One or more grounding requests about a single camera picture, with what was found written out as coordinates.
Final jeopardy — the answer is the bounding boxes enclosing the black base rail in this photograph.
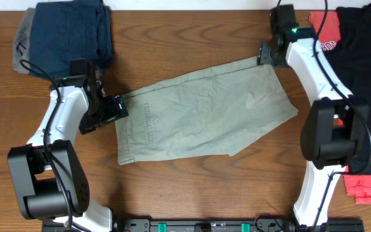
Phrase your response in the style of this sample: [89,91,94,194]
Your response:
[41,217,365,232]

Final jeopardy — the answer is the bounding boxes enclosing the red printed t-shirt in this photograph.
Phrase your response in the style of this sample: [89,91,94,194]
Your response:
[309,12,371,204]

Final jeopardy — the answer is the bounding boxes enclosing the khaki green shorts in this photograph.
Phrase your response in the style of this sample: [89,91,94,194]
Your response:
[115,57,298,165]

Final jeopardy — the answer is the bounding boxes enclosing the folded navy blue shorts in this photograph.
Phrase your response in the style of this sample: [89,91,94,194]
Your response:
[29,0,113,79]

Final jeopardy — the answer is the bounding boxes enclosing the folded grey garment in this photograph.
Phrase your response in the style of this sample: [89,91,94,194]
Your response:
[12,8,35,74]

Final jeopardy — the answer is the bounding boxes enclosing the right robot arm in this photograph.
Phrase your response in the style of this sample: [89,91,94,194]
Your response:
[256,28,371,231]

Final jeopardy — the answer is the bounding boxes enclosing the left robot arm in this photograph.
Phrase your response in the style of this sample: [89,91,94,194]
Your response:
[7,59,129,231]

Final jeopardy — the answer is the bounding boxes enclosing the black t-shirt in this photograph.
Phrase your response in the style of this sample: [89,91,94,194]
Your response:
[325,3,371,175]

